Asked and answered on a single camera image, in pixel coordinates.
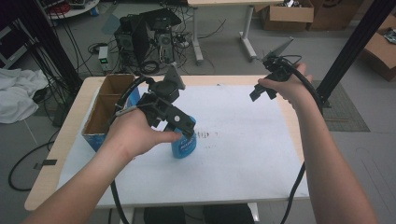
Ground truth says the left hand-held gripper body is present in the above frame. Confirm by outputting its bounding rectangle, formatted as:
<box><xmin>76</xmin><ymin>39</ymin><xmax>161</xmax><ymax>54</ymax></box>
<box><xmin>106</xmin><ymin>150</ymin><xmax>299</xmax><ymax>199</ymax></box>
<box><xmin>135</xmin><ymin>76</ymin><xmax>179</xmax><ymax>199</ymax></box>
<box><xmin>136</xmin><ymin>63</ymin><xmax>196</xmax><ymax>132</ymax></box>

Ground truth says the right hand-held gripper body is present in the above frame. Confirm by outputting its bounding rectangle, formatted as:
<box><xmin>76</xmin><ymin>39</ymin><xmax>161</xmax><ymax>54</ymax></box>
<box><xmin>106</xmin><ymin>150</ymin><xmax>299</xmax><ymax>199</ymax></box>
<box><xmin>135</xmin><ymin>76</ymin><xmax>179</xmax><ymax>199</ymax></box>
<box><xmin>262</xmin><ymin>36</ymin><xmax>295</xmax><ymax>83</ymax></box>

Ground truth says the blue plastic bottle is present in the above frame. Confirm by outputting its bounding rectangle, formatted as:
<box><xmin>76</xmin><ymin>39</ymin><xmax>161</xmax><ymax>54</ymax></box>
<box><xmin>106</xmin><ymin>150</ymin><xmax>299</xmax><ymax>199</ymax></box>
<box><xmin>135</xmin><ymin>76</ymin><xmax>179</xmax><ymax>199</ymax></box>
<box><xmin>170</xmin><ymin>116</ymin><xmax>198</xmax><ymax>160</ymax></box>

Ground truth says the person's right hand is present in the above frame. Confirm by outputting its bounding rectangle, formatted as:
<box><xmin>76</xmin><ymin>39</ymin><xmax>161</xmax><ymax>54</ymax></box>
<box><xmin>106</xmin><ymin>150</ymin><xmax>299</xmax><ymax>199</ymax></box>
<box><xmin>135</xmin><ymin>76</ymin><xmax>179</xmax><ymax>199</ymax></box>
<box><xmin>257</xmin><ymin>63</ymin><xmax>314</xmax><ymax>108</ymax></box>

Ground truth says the person's left hand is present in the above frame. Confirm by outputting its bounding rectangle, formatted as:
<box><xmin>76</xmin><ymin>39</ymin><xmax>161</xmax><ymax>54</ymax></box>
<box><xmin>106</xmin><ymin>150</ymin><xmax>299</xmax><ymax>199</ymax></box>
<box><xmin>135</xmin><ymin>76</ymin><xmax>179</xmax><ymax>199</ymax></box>
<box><xmin>106</xmin><ymin>106</ymin><xmax>183</xmax><ymax>160</ymax></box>

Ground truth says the white table mat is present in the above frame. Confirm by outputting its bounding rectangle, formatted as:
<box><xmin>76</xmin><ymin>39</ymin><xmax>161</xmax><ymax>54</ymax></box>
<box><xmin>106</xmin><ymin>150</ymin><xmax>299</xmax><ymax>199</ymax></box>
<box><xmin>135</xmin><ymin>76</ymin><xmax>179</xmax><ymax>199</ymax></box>
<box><xmin>56</xmin><ymin>84</ymin><xmax>310</xmax><ymax>209</ymax></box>

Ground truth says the brown cardboard box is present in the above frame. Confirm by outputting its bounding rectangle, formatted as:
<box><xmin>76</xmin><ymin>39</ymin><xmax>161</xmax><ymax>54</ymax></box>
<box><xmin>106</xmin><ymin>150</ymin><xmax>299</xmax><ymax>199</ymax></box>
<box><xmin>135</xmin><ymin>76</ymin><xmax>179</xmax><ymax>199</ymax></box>
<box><xmin>361</xmin><ymin>13</ymin><xmax>396</xmax><ymax>82</ymax></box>
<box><xmin>261</xmin><ymin>0</ymin><xmax>315</xmax><ymax>33</ymax></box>
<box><xmin>307</xmin><ymin>0</ymin><xmax>364</xmax><ymax>32</ymax></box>

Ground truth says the open cardboard box blue outside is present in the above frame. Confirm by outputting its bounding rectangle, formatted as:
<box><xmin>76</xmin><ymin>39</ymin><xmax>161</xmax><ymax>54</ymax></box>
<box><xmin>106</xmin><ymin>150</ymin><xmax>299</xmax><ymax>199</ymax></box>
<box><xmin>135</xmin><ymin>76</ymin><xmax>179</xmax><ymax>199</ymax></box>
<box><xmin>80</xmin><ymin>73</ymin><xmax>142</xmax><ymax>153</ymax></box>

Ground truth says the black computer tower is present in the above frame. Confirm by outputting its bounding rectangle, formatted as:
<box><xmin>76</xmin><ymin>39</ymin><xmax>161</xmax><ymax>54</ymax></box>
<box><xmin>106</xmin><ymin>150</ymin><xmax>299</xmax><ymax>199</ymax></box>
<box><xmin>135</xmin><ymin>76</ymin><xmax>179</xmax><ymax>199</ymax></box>
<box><xmin>113</xmin><ymin>7</ymin><xmax>184</xmax><ymax>75</ymax></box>

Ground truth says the black metal stand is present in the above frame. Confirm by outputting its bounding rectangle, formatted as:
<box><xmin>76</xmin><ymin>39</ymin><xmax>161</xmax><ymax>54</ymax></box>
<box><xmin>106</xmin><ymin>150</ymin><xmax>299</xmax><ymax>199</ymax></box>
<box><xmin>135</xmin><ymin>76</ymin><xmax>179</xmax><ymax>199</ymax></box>
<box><xmin>315</xmin><ymin>0</ymin><xmax>396</xmax><ymax>109</ymax></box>
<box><xmin>35</xmin><ymin>0</ymin><xmax>84</xmax><ymax>95</ymax></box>

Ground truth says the grey floor mat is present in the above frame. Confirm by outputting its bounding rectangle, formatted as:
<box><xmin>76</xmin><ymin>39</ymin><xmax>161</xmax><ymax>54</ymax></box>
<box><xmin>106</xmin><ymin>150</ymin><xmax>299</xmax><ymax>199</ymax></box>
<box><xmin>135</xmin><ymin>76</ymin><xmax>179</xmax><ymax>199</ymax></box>
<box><xmin>311</xmin><ymin>79</ymin><xmax>372</xmax><ymax>133</ymax></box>

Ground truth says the grey power supply unit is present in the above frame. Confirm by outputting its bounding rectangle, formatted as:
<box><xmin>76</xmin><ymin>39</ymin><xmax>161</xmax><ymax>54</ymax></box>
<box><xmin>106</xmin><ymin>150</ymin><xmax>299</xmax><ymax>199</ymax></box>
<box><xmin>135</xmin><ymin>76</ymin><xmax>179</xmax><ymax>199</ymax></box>
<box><xmin>97</xmin><ymin>45</ymin><xmax>110</xmax><ymax>72</ymax></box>

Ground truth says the white-legged desk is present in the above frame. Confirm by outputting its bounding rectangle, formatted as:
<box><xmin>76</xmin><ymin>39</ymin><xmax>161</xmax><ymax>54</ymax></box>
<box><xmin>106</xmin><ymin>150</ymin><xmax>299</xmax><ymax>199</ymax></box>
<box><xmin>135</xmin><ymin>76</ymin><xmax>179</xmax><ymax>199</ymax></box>
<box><xmin>186</xmin><ymin>0</ymin><xmax>285</xmax><ymax>66</ymax></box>

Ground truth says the black tape strip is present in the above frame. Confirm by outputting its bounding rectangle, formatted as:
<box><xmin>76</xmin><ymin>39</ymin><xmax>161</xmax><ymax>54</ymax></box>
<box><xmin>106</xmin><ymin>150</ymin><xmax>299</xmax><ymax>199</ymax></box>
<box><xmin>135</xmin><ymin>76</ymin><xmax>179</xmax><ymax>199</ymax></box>
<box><xmin>33</xmin><ymin>159</ymin><xmax>58</xmax><ymax>171</ymax></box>

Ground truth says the light wooden table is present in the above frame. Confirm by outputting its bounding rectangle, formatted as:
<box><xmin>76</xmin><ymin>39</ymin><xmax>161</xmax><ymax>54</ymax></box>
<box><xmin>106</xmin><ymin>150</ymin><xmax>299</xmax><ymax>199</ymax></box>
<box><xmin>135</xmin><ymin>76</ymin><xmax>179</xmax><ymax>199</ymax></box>
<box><xmin>23</xmin><ymin>74</ymin><xmax>313</xmax><ymax>213</ymax></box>

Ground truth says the round white table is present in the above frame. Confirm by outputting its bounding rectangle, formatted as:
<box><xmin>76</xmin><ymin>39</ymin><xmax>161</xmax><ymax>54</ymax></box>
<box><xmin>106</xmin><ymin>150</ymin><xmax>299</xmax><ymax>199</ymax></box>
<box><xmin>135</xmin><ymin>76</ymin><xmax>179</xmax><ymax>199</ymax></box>
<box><xmin>39</xmin><ymin>0</ymin><xmax>101</xmax><ymax>21</ymax></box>

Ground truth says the white crumpled cloth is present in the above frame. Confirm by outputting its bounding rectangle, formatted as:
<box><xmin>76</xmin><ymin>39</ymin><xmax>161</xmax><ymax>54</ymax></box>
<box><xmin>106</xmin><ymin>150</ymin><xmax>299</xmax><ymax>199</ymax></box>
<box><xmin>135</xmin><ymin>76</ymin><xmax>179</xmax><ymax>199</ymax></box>
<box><xmin>0</xmin><ymin>67</ymin><xmax>50</xmax><ymax>125</ymax></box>

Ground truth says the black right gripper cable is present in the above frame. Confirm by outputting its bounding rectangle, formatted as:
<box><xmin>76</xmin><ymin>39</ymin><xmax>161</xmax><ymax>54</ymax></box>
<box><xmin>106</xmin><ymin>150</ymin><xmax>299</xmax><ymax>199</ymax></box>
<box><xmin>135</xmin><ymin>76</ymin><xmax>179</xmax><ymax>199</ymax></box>
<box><xmin>279</xmin><ymin>54</ymin><xmax>325</xmax><ymax>224</ymax></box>

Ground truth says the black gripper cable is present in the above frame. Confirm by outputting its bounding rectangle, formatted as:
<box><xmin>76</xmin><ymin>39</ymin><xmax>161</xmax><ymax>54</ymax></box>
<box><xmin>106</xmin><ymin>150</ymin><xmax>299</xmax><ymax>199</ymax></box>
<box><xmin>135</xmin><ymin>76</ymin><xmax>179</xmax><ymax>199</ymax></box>
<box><xmin>279</xmin><ymin>54</ymin><xmax>325</xmax><ymax>224</ymax></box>
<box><xmin>108</xmin><ymin>76</ymin><xmax>157</xmax><ymax>224</ymax></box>

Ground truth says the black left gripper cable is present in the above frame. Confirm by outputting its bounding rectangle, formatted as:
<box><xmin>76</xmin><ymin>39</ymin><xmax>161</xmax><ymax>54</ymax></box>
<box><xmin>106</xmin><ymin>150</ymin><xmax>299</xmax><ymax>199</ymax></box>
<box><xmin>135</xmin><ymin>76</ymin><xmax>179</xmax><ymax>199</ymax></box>
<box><xmin>108</xmin><ymin>76</ymin><xmax>157</xmax><ymax>224</ymax></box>

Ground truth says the black floor cable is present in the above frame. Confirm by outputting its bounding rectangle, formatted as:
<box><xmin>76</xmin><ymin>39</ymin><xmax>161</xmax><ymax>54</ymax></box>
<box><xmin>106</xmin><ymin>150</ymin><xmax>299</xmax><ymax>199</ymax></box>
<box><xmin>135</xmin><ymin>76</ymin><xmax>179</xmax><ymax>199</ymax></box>
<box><xmin>7</xmin><ymin>130</ymin><xmax>64</xmax><ymax>192</ymax></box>

